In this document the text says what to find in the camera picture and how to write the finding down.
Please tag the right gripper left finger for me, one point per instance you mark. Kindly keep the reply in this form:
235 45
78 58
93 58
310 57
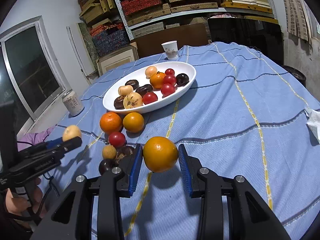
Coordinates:
71 215

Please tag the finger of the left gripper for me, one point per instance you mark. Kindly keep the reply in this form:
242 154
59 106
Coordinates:
68 145
54 143

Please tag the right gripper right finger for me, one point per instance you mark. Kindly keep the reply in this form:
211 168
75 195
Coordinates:
249 216

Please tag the dark brown mangosteen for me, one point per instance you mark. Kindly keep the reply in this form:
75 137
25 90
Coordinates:
142 90
118 102

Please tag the large yellow pear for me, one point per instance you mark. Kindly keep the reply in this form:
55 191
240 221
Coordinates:
132 100

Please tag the yellow orange persimmon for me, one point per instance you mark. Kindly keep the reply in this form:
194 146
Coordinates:
160 154
133 122

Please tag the orange mandarin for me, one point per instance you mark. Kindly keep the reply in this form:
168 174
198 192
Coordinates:
110 122
156 80

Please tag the person's left hand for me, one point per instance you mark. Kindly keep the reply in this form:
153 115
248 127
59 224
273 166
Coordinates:
17 205

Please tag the pale orange pear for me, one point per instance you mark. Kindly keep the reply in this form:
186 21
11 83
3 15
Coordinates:
71 132

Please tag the pink cloth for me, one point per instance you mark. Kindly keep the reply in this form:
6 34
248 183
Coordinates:
30 139

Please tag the small yellow longan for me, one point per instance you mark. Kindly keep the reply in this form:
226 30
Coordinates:
109 152

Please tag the white drink can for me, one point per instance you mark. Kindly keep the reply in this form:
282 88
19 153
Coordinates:
72 102

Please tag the dark mangosteen centre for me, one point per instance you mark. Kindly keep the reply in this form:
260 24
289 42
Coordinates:
123 152

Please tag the dark brown fruit on plate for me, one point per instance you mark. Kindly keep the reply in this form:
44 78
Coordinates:
133 83

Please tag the blue checked tablecloth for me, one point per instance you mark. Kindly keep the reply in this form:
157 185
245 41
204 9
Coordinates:
242 115

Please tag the crumpled white tissue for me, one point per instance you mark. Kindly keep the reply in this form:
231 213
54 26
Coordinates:
313 123

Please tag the pale peach on plate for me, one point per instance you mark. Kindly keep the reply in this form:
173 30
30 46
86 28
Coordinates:
150 71

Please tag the small red tomato on plate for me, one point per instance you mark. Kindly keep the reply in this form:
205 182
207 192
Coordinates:
170 71

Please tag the dark brown wooden board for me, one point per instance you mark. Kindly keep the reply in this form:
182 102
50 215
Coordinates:
192 35

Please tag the dark purple plum on plate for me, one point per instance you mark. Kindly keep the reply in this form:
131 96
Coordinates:
182 79

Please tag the white oval plate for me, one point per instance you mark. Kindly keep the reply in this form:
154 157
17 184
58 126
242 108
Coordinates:
139 75

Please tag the white paper cup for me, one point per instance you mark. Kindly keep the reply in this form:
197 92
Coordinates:
171 49

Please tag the metal storage shelf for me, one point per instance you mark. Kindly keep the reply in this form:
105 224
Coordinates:
138 14

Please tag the beige checked curtain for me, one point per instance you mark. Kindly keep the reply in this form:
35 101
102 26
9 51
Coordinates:
300 20

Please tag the window with metal frame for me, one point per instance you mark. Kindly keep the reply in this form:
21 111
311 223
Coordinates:
30 72

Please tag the cardboard box with frame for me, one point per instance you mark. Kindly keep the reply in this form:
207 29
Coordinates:
117 58

